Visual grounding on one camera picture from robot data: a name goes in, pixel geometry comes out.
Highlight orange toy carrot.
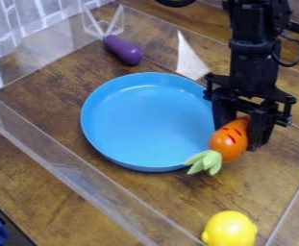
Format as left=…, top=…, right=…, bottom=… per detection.
left=185, top=115, right=250, bottom=176

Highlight clear acrylic enclosure wall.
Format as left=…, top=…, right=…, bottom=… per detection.
left=0, top=3, right=299, bottom=246

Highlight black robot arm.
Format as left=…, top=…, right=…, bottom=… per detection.
left=205, top=0, right=297, bottom=151

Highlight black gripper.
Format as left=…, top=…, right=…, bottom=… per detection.
left=204, top=73, right=297, bottom=151

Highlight blue round plate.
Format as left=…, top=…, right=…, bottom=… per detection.
left=81, top=72, right=216, bottom=172

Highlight yellow toy lemon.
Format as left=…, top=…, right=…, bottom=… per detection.
left=202, top=210, right=258, bottom=246

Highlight purple toy eggplant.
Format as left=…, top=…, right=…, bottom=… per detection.
left=103, top=35, right=144, bottom=65

